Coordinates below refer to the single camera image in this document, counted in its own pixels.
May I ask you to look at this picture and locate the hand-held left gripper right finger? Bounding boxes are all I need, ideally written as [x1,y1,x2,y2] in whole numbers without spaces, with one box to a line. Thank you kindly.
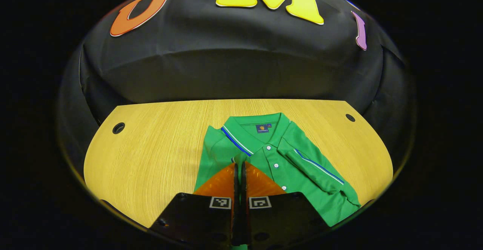
[241,161,329,249]

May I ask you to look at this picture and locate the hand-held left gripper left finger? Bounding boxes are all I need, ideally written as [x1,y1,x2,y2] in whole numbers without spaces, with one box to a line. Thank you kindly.
[149,163,239,249]

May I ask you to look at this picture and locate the green T-shirt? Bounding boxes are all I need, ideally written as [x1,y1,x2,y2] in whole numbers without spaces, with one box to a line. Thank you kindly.
[194,112,362,250]

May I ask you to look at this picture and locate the black backdrop cloth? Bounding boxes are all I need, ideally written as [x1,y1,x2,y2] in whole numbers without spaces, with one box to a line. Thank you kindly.
[57,0,415,167]

